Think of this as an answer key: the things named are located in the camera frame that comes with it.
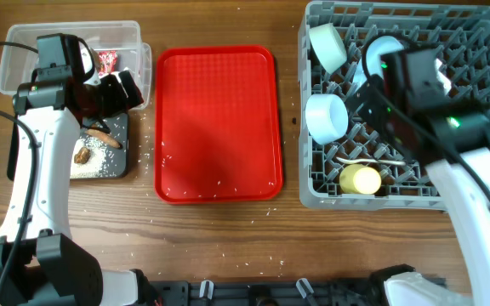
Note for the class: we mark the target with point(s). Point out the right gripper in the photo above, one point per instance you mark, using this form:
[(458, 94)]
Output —
[(368, 110)]

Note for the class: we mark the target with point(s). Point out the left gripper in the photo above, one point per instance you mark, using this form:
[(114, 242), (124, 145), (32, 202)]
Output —
[(118, 103)]

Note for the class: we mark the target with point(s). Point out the red snack wrapper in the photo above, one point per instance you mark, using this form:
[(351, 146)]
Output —
[(107, 62)]

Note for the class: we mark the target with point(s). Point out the brown carrot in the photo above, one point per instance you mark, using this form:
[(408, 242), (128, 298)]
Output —
[(104, 137)]

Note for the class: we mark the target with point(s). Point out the light blue bowl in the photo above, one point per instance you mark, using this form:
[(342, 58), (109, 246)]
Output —
[(326, 118)]

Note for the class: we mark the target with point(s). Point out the light blue plate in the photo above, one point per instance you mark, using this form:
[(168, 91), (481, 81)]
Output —
[(380, 46)]

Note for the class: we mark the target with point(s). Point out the white plastic spoon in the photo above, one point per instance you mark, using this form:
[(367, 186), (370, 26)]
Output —
[(368, 161)]

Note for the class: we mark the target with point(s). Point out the brown food scrap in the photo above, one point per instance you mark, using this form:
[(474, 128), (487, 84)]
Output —
[(82, 156)]

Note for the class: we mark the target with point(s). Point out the pile of white rice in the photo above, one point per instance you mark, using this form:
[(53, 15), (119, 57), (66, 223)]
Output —
[(94, 159)]

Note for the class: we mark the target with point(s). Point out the green bowl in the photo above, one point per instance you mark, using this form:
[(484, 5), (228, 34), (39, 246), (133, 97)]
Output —
[(328, 47)]

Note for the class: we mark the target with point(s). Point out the yellow cup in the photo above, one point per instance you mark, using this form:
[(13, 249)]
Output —
[(359, 179)]

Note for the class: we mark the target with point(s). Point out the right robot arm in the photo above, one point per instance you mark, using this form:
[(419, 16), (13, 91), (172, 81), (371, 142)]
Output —
[(406, 99)]

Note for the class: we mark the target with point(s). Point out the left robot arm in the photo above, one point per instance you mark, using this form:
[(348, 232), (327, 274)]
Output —
[(40, 264)]

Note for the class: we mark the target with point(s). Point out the black waste tray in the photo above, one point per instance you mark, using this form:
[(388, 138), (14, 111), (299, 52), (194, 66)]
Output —
[(117, 166)]

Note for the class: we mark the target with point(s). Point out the grey dishwasher rack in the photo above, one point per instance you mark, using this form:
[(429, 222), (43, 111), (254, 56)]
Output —
[(461, 34)]

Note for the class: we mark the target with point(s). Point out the clear plastic waste bin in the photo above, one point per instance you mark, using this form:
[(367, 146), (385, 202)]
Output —
[(121, 36)]

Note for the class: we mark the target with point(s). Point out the red serving tray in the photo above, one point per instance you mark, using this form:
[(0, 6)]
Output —
[(217, 129)]

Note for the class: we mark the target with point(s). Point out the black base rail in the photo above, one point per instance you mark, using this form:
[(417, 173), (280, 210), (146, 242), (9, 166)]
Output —
[(350, 291)]

